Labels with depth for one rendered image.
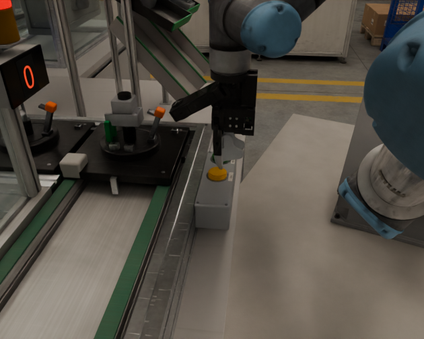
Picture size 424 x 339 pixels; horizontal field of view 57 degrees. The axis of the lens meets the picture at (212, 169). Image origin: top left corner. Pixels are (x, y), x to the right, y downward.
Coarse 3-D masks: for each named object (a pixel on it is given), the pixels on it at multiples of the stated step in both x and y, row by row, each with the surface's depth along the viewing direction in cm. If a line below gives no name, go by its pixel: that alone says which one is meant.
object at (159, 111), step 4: (156, 108) 86; (160, 108) 86; (148, 112) 86; (152, 112) 86; (156, 112) 86; (160, 112) 86; (164, 112) 86; (156, 116) 87; (160, 116) 86; (156, 120) 87; (156, 124) 88; (152, 128) 88; (156, 128) 88; (152, 132) 89; (152, 136) 89
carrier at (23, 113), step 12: (24, 108) 97; (24, 120) 91; (36, 120) 104; (60, 120) 104; (36, 132) 94; (48, 132) 92; (60, 132) 99; (72, 132) 99; (84, 132) 99; (36, 144) 89; (48, 144) 92; (60, 144) 93; (72, 144) 93; (36, 156) 89; (48, 156) 89; (60, 156) 89; (36, 168) 84; (48, 168) 84; (60, 168) 87
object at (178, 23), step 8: (120, 0) 96; (136, 0) 95; (160, 0) 106; (168, 0) 106; (136, 8) 96; (144, 8) 96; (152, 8) 102; (160, 8) 105; (168, 8) 107; (176, 8) 106; (144, 16) 97; (152, 16) 96; (160, 16) 96; (168, 16) 103; (176, 16) 106; (184, 16) 107; (160, 24) 97; (168, 24) 96; (176, 24) 97
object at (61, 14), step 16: (64, 0) 96; (128, 0) 93; (64, 16) 97; (112, 16) 129; (128, 16) 95; (64, 32) 100; (128, 32) 98; (64, 48) 101; (112, 48) 134; (128, 48) 99; (112, 64) 136; (80, 96) 109; (80, 112) 111
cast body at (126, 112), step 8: (120, 96) 84; (128, 96) 84; (112, 104) 85; (120, 104) 84; (128, 104) 84; (136, 104) 88; (112, 112) 86; (120, 112) 85; (128, 112) 85; (136, 112) 86; (112, 120) 87; (120, 120) 86; (128, 120) 86; (136, 120) 86
